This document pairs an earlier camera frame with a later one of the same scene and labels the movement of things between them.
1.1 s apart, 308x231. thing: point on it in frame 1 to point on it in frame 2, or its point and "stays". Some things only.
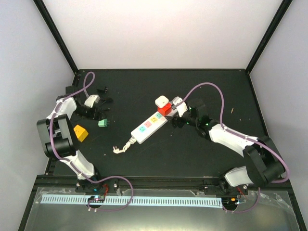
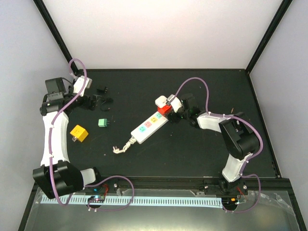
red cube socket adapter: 165,110 stays
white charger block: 161,101 stays
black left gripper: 93,116 to 93,103
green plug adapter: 103,122 stays
